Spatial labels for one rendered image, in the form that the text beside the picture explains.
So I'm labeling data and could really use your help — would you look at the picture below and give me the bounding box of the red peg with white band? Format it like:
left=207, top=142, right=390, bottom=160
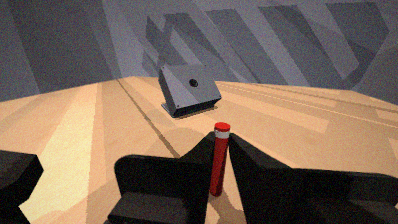
left=210, top=122, right=231, bottom=197

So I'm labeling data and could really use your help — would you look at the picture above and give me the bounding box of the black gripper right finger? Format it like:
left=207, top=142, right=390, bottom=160
left=228, top=133, right=398, bottom=224

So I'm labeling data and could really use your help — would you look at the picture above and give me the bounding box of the dark grey square panel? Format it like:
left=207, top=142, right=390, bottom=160
left=158, top=64, right=222, bottom=118

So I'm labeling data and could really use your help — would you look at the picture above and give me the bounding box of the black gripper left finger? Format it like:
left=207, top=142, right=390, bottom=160
left=114, top=131, right=216, bottom=224

